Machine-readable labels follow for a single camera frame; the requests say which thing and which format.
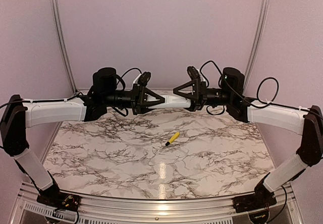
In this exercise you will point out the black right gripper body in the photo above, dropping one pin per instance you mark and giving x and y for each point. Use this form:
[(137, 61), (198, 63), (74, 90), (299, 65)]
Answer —
[(203, 100)]

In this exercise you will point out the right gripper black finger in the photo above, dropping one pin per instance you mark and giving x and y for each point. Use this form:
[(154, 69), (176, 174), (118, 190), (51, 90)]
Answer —
[(181, 99), (186, 88)]

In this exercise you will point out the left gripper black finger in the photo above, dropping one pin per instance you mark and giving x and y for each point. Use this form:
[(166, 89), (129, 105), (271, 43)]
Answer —
[(143, 106), (153, 97)]

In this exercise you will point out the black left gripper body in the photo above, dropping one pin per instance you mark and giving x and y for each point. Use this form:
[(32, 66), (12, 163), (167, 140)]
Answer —
[(136, 97)]

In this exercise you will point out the white remote control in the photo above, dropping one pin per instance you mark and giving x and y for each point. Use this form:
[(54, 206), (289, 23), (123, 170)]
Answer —
[(172, 101)]

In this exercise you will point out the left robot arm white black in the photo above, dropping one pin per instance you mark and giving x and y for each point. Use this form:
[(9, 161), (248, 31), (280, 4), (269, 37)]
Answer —
[(21, 114)]

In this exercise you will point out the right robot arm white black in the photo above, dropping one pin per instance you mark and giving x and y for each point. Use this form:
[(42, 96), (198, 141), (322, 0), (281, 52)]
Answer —
[(306, 122)]

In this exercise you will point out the yellow screwdriver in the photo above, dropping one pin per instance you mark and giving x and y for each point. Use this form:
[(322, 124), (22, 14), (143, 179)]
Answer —
[(172, 139)]

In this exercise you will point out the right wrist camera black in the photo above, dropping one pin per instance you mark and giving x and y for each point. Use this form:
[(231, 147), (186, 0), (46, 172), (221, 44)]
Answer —
[(193, 73)]

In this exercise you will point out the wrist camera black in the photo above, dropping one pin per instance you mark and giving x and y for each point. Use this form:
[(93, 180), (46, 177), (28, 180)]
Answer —
[(144, 79), (193, 73)]

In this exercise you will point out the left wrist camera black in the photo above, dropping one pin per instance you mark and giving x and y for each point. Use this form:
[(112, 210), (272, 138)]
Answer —
[(144, 79)]

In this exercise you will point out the right aluminium frame post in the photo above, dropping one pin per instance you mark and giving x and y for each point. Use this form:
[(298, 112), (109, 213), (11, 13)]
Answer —
[(258, 35)]

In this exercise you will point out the aluminium frame post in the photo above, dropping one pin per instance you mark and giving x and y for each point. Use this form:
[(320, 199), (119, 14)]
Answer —
[(62, 45), (258, 35)]

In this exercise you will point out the left aluminium frame post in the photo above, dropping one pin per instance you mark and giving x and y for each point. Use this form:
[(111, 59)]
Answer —
[(62, 45)]

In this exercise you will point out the front aluminium rail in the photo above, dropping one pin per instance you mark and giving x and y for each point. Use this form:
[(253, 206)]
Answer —
[(99, 209)]

